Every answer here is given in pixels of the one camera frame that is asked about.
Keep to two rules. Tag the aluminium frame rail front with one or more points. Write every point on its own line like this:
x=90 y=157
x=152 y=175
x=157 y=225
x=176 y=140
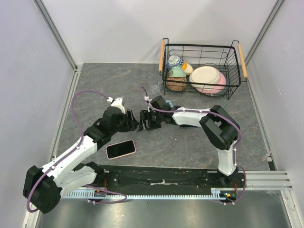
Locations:
x=268 y=180

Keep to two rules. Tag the mint green bowl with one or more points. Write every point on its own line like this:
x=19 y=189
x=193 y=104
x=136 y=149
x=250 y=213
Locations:
x=176 y=71

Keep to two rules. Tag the pink phone case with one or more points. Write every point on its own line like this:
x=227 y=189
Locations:
x=135 y=148

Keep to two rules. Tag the yellow white bowl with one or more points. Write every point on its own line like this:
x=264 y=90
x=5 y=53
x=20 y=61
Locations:
x=187 y=68

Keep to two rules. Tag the blue white patterned bowl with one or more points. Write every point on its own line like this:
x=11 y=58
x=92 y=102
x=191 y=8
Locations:
x=176 y=61

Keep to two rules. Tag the phone with blue edge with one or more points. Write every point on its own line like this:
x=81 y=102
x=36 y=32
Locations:
x=187 y=126

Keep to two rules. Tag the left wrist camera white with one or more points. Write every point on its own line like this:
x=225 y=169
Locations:
x=118 y=103

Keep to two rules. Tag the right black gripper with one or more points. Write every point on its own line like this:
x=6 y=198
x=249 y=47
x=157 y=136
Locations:
x=145 y=115

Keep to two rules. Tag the clear glass cup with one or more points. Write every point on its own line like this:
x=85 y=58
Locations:
x=155 y=83

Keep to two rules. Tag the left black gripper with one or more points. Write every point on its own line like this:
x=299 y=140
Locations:
x=130 y=125

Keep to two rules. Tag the light blue phone case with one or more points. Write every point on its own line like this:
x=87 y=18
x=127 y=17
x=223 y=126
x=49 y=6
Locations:
x=169 y=103

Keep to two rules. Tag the black wire dish basket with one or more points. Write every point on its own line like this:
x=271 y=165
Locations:
x=228 y=60

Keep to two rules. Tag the blue slotted cable duct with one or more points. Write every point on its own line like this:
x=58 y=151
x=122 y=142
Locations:
x=89 y=193

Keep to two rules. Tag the cream plate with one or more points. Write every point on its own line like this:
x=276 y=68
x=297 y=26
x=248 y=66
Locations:
x=204 y=76

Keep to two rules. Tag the pink plate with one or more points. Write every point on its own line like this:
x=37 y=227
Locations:
x=217 y=88

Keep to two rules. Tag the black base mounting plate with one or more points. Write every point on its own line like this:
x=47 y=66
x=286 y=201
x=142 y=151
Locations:
x=123 y=176

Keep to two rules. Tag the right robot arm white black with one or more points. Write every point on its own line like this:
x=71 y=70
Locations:
x=220 y=128

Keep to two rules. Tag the brown bowl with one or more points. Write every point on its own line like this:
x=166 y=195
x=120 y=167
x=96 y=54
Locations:
x=176 y=83

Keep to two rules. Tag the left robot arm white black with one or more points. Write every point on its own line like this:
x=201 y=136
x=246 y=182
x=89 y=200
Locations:
x=44 y=187

